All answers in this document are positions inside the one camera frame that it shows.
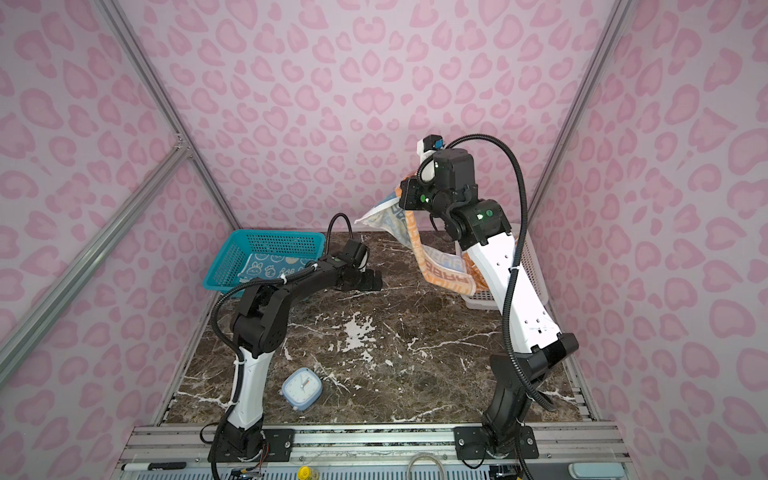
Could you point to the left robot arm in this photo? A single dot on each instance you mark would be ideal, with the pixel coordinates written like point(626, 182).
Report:
point(257, 330)

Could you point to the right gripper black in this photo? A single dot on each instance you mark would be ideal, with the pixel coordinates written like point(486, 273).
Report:
point(410, 188)

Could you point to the right aluminium corner post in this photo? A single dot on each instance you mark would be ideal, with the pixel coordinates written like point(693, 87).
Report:
point(620, 17)

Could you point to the teal plastic basket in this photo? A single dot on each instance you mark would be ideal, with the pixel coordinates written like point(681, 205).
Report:
point(222, 274)

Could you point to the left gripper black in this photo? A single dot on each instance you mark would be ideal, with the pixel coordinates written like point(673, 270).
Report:
point(371, 284)

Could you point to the black white marker pen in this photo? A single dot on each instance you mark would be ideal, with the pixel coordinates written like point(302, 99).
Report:
point(154, 466)

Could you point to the light blue alarm clock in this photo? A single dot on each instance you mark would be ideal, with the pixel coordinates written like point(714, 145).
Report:
point(302, 389)

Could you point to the white plastic basket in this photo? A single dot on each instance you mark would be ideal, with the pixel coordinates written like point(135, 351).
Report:
point(483, 298)

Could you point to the aluminium corner frame post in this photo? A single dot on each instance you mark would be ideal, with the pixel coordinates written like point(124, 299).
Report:
point(126, 37)

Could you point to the white grey device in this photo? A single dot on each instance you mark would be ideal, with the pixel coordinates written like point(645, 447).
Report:
point(596, 471)

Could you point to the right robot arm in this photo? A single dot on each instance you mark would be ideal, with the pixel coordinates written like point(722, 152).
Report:
point(533, 343)

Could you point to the striped rabbit text towel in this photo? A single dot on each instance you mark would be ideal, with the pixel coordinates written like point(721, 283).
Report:
point(453, 272)

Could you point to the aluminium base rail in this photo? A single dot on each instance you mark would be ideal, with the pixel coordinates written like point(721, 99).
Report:
point(387, 451)

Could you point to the blue bunny pattern towel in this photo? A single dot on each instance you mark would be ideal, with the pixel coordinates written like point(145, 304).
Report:
point(264, 266)

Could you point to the yellow cap object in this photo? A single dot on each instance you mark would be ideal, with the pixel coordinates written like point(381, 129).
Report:
point(308, 473)

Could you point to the diagonal aluminium frame bar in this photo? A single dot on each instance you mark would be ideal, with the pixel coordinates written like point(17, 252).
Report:
point(40, 318)

